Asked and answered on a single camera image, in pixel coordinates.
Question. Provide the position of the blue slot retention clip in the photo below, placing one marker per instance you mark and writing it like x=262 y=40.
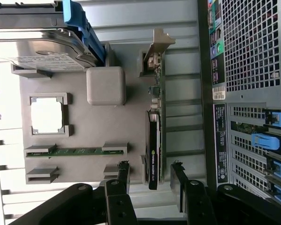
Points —
x=275 y=118
x=264 y=141
x=278 y=192
x=277 y=166

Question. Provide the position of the blue disk caddy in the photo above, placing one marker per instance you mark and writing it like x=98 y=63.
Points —
x=77 y=18

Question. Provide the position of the green RAM stick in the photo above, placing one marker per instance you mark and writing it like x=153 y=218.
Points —
x=79 y=151

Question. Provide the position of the silver CPU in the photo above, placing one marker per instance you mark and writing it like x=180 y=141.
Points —
x=46 y=114

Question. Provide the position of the open black PC case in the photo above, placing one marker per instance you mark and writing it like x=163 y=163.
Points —
x=248 y=97

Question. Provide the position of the silver hard disk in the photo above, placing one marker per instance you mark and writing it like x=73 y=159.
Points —
x=37 y=47

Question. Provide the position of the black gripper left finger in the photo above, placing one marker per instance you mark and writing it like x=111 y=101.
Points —
x=84 y=206

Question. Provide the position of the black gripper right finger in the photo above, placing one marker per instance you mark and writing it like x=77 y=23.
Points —
x=201 y=206

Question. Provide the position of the grey parts rack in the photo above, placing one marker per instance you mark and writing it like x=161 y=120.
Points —
x=96 y=131

